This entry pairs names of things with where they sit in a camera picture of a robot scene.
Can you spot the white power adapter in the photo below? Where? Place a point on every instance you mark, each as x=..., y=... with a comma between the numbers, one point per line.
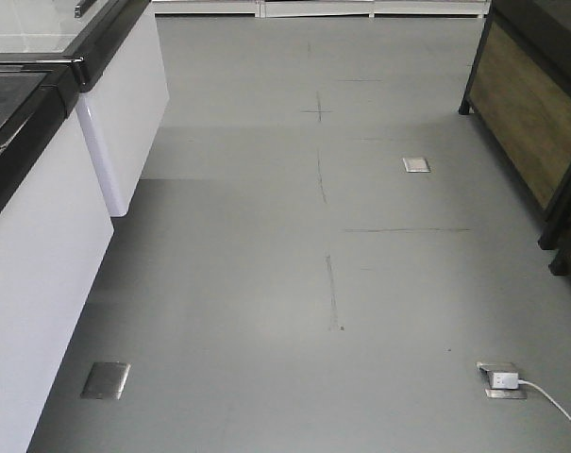
x=503, y=380

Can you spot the near white chest freezer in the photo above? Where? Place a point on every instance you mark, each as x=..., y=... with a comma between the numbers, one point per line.
x=54, y=232

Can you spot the near wooden produce stand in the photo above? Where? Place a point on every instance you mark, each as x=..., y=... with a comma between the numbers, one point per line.
x=557, y=231

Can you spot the steel floor socket plate left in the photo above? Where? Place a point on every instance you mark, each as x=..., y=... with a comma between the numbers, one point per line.
x=106, y=380

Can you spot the wooden produce stand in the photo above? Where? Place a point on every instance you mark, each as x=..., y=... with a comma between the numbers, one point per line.
x=557, y=231
x=520, y=87

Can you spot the steel floor socket plate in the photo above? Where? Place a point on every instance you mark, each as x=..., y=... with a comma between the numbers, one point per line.
x=106, y=380
x=416, y=165

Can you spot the far white chest freezer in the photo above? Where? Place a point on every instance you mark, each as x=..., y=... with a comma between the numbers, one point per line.
x=113, y=51

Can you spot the steel floor socket plate far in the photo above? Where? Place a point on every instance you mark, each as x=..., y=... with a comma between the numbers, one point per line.
x=416, y=165

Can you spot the open steel floor socket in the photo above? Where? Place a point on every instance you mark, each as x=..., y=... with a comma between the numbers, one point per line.
x=484, y=367

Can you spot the white chest freezer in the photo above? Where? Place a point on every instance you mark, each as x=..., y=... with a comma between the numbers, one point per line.
x=113, y=51
x=54, y=232

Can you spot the far wooden produce stand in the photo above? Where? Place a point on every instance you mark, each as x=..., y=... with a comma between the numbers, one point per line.
x=520, y=87

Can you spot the white store shelving unit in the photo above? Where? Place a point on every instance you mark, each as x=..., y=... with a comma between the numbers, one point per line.
x=286, y=9

